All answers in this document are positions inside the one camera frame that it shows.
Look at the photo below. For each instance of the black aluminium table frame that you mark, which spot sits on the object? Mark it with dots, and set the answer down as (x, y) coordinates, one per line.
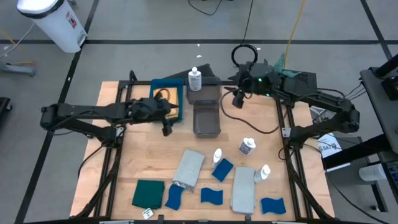
(140, 83)

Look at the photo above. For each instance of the white cylinder roll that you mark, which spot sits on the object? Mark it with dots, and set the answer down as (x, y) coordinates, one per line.
(371, 172)

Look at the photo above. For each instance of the white pedal trash bin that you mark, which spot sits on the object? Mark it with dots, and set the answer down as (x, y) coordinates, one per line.
(53, 25)

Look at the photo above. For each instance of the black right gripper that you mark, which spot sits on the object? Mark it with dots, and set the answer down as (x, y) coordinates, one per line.
(261, 79)

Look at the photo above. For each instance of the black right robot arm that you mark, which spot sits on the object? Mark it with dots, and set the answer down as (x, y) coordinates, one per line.
(326, 99)

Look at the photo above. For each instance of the grey waffle cloth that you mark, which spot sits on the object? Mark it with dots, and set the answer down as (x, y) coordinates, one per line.
(188, 169)
(243, 189)

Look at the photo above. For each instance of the black perforated metal box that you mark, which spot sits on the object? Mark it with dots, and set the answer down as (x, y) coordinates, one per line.
(306, 82)

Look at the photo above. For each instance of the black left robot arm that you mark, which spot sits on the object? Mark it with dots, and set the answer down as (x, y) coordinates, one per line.
(77, 110)

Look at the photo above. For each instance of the grey translucent plastic bin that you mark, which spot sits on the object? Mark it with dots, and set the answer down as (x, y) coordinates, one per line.
(211, 93)
(206, 121)

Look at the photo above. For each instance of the blue rectangular sponge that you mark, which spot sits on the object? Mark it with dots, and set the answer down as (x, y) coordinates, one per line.
(222, 169)

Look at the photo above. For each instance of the teal plastic bin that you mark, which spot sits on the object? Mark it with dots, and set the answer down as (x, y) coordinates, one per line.
(166, 82)

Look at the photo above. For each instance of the white plastic restorer bottle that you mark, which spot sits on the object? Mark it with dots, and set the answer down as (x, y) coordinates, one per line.
(262, 173)
(195, 81)
(247, 147)
(216, 157)

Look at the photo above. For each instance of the black stand legs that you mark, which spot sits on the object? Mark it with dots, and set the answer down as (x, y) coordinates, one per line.
(357, 149)

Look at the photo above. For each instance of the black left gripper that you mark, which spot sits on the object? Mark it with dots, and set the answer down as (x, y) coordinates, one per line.
(149, 109)

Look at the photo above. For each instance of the grey metal stand foot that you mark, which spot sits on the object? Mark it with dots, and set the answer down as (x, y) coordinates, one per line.
(18, 70)

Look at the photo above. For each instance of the white paper sign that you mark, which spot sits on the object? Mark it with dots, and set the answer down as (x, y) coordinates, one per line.
(329, 146)

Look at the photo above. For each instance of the snake plant in white pot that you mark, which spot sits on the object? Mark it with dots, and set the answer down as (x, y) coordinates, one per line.
(284, 70)

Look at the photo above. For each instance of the dark green cloth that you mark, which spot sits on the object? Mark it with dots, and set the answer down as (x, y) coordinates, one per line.
(148, 193)

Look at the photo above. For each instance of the white paper cloth tag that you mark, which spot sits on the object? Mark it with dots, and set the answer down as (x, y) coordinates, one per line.
(147, 213)

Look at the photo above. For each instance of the yellow waffle cloth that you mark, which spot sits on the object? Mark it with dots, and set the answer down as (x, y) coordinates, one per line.
(174, 93)

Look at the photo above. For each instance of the blue wavy sponge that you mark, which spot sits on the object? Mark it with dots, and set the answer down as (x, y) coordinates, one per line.
(174, 196)
(273, 205)
(211, 196)

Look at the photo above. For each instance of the grey rolling desk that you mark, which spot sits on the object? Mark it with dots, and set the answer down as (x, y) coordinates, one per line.
(382, 109)

